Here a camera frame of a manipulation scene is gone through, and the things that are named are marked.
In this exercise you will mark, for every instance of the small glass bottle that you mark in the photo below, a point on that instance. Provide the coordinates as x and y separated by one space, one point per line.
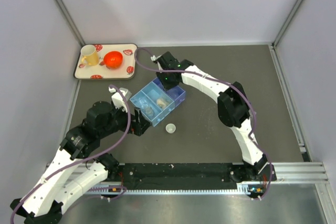
148 110

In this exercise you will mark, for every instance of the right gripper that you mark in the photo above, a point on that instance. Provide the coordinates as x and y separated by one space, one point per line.
160 75

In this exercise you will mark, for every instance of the blue plastic organizer box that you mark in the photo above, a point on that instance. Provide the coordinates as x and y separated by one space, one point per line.
154 90

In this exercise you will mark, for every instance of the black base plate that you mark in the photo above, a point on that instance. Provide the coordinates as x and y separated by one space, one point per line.
185 176

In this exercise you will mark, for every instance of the glass beaker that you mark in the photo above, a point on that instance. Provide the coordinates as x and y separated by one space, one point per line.
141 103

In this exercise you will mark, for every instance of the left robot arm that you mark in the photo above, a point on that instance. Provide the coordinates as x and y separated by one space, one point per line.
54 195

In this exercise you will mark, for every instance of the yellow mug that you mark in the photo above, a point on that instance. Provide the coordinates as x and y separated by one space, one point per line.
89 55

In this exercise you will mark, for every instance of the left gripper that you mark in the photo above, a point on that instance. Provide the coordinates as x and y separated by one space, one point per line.
142 124

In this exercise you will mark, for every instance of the orange bowl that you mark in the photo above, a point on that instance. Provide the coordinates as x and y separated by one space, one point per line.
113 59

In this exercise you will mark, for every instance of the strawberry pattern tray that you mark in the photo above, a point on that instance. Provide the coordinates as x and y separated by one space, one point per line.
101 71

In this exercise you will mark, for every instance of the white plastic funnel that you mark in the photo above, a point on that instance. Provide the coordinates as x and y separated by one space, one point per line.
170 128

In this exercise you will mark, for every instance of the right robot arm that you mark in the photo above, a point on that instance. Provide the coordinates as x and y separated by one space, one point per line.
232 105

